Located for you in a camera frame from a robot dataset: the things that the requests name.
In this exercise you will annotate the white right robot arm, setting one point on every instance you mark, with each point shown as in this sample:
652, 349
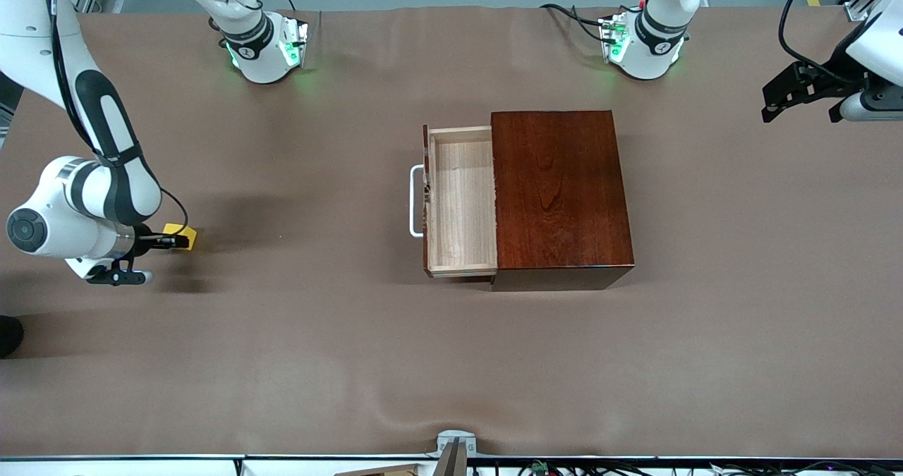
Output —
21, 32

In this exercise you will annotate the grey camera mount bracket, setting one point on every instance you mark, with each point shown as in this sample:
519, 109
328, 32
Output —
451, 442

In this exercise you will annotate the yellow block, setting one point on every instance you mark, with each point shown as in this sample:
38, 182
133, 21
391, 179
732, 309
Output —
176, 228

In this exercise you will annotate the white table edge frame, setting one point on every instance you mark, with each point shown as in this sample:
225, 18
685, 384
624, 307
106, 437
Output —
141, 465

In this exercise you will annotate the brown table cloth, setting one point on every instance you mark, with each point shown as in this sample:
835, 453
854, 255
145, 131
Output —
317, 363

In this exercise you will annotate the dark brown wooden cabinet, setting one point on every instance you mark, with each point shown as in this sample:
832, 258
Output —
564, 208

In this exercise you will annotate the brown cardboard piece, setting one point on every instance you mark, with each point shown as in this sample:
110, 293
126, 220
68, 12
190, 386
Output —
381, 471

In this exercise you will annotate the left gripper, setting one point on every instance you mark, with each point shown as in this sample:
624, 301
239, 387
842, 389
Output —
834, 74

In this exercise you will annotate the black round object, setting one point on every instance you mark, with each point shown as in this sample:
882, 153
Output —
8, 336

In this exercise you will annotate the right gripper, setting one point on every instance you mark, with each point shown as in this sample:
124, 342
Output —
143, 240

